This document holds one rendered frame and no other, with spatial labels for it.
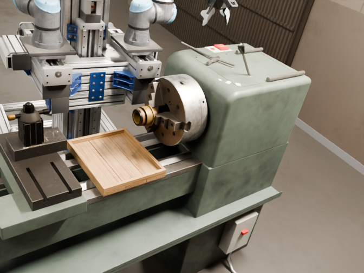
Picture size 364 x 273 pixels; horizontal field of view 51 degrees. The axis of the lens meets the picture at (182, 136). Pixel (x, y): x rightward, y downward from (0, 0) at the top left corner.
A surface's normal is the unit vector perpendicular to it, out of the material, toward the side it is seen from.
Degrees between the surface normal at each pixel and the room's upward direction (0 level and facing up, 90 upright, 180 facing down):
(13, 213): 0
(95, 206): 90
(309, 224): 0
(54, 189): 0
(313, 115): 90
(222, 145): 90
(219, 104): 90
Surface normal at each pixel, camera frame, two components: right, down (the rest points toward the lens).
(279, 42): -0.84, 0.15
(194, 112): 0.61, 0.11
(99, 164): 0.18, -0.82
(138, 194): 0.59, 0.53
